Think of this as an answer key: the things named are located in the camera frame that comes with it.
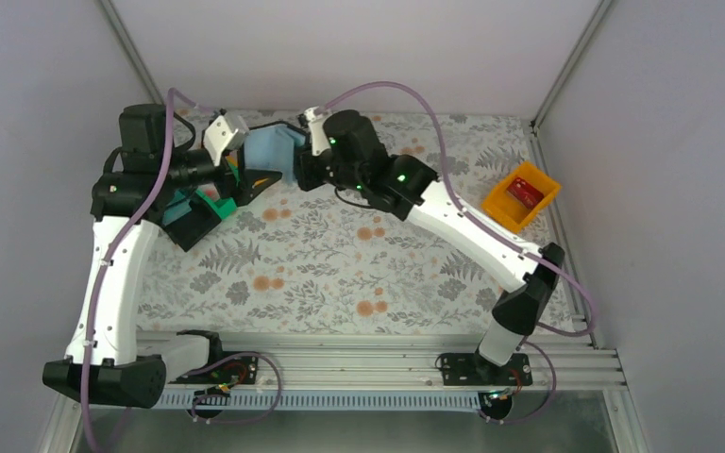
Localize black bin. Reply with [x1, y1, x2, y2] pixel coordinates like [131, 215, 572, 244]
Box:
[162, 191, 222, 252]

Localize floral patterned table mat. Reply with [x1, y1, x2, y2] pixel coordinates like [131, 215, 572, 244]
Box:
[137, 113, 532, 334]

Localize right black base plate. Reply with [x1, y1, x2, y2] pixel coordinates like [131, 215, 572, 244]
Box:
[434, 353, 533, 387]

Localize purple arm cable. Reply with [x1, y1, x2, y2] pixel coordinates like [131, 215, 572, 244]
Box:
[79, 87, 283, 453]
[315, 80, 599, 427]

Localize black card holder wallet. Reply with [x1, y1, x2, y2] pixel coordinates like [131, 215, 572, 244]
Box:
[243, 121, 308, 184]

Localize aluminium rail frame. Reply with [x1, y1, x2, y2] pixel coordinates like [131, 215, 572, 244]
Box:
[41, 333, 648, 452]

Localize red card in bin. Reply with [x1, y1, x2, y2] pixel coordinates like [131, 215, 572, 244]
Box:
[507, 176, 545, 210]

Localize teal card in black bin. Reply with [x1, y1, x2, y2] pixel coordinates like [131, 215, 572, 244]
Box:
[160, 191, 193, 227]

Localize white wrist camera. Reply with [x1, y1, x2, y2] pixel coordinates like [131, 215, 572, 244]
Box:
[202, 109, 250, 167]
[303, 106, 332, 157]

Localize grey slotted cable duct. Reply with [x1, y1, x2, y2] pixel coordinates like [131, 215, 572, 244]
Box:
[152, 390, 485, 412]

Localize orange bin right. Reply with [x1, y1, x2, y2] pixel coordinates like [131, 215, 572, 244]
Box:
[481, 161, 562, 233]

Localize green bin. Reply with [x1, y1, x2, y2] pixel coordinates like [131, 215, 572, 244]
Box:
[197, 191, 238, 220]

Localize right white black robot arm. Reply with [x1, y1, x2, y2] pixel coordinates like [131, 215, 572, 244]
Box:
[295, 107, 565, 366]

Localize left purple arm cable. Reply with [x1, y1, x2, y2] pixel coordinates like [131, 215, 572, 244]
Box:
[79, 87, 283, 453]

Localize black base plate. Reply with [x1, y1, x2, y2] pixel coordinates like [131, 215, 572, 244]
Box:
[434, 353, 533, 387]
[174, 356, 260, 386]

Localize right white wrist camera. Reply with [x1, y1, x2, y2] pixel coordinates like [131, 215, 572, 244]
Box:
[303, 106, 332, 157]

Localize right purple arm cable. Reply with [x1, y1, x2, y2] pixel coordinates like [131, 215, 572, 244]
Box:
[315, 80, 599, 427]

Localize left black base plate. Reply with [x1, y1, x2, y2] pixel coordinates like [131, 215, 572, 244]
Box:
[174, 356, 260, 386]

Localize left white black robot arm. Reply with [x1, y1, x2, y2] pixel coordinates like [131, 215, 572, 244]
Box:
[42, 104, 278, 409]

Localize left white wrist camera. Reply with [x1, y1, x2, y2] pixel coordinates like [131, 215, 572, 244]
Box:
[202, 109, 250, 167]

